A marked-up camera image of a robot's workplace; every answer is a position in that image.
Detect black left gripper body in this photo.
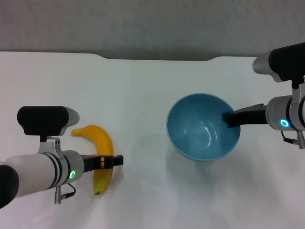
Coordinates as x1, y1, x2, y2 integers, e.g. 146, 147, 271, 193
80, 155, 100, 173

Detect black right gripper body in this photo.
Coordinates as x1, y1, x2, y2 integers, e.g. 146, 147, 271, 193
240, 106, 269, 126

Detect yellow banana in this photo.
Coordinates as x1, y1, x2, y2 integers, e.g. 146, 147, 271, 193
71, 125, 114, 196

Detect blue bowl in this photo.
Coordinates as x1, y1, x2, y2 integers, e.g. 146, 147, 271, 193
166, 93, 241, 162

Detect black cable with metal plug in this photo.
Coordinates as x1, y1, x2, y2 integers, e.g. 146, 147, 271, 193
281, 130, 305, 149
54, 183, 76, 205

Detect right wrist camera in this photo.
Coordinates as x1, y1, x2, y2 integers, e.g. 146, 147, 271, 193
252, 42, 305, 83

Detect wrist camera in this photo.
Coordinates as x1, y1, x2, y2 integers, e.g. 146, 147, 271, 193
17, 106, 81, 141
252, 42, 305, 83

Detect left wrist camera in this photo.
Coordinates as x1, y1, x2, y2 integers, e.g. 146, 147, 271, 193
17, 106, 81, 141

